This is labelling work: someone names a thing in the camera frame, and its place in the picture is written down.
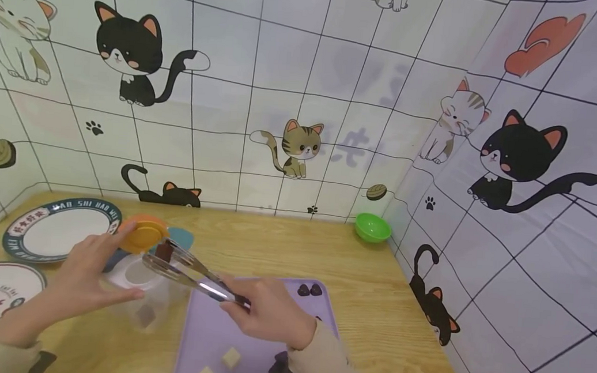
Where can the person's left hand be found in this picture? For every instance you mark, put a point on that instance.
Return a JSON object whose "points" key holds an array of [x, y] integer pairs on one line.
{"points": [[87, 270]]}

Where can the black wrist band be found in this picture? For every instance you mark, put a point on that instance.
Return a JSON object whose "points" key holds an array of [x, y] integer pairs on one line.
{"points": [[42, 365]]}

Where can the white plate green rim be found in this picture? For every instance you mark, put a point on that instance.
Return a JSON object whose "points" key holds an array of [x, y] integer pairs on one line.
{"points": [[61, 230]]}

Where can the person's right hand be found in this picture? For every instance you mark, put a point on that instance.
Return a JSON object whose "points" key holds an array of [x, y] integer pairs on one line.
{"points": [[274, 312]]}

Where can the green bowl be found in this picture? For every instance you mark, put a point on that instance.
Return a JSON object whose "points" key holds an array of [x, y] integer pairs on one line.
{"points": [[372, 227]]}

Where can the dark chocolate piece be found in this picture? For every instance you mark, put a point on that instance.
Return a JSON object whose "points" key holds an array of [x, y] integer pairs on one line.
{"points": [[303, 291], [316, 290]]}

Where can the person's right forearm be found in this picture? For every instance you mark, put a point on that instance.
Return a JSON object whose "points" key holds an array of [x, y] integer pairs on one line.
{"points": [[327, 367]]}

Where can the dark chocolate chunk cluster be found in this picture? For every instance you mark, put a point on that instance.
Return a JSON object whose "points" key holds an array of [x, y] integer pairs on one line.
{"points": [[282, 370]]}

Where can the person's right fingers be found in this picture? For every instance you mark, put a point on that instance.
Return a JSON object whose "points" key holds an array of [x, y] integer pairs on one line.
{"points": [[236, 298]]}

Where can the dark brown chocolate cube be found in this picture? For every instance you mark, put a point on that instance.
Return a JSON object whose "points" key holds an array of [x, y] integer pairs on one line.
{"points": [[164, 251]]}

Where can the orange jar lid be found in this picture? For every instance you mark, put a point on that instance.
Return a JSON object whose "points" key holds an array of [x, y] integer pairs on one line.
{"points": [[144, 234]]}

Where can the person's left forearm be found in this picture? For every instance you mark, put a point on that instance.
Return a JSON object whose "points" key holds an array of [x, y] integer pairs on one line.
{"points": [[7, 339]]}

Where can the clear plastic jar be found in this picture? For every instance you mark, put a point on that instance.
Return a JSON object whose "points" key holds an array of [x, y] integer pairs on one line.
{"points": [[163, 304]]}

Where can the person's left index finger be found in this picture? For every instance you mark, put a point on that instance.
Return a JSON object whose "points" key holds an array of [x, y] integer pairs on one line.
{"points": [[125, 230]]}

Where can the purple tray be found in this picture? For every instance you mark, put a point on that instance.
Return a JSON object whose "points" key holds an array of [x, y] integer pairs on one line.
{"points": [[215, 331]]}

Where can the metal tongs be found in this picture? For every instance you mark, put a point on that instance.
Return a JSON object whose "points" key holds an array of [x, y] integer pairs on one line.
{"points": [[188, 274]]}

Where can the person's left thumb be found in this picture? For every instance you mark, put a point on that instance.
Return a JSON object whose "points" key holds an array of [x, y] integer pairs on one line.
{"points": [[122, 293]]}

